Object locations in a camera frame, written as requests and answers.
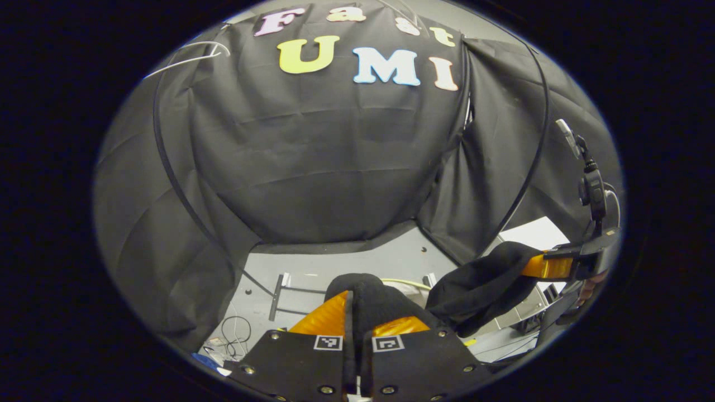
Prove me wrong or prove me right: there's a white flat board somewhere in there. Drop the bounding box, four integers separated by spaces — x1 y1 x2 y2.
497 217 570 252

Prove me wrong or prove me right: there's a thin looped floor cable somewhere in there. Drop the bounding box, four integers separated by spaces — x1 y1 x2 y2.
221 315 252 358

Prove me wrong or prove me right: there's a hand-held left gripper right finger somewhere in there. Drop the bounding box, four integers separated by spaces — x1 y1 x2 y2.
359 315 497 402

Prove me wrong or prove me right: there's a black metal clothes rack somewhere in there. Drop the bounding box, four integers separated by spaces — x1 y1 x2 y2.
152 33 552 322

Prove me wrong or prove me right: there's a black jacket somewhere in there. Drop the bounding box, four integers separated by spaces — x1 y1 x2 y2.
324 241 542 341

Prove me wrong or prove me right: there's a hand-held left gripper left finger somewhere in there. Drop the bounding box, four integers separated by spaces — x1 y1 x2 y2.
226 289 358 402

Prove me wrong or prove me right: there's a white plastic hanger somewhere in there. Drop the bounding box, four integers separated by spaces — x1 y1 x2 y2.
142 41 231 80

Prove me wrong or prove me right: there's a black backdrop cloth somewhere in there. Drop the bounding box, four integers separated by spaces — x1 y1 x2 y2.
92 0 621 352

